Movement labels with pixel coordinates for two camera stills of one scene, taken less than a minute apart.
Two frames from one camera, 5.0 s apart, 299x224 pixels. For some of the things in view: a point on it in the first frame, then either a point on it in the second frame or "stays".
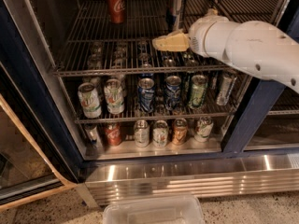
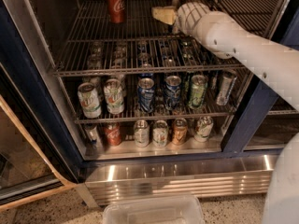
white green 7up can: x=90 y=100 stays
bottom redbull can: x=93 y=134 stays
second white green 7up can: x=114 y=93 stays
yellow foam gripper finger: x=175 y=41 → x=165 y=13
